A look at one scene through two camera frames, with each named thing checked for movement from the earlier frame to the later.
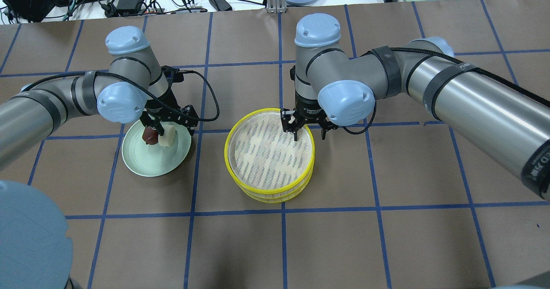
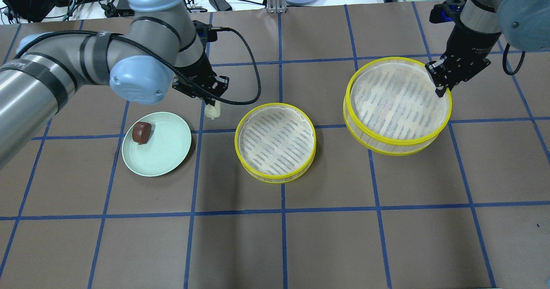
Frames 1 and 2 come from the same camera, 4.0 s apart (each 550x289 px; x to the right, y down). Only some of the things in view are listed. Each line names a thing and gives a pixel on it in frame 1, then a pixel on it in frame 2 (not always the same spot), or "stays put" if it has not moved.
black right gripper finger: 295,127 -> 440,88
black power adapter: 220,4 stays put
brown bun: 150,136 -> 141,132
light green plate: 154,160 stays put
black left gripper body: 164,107 -> 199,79
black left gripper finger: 157,125 -> 205,98
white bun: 168,138 -> 213,112
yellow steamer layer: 276,200 -> 275,142
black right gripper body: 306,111 -> 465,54
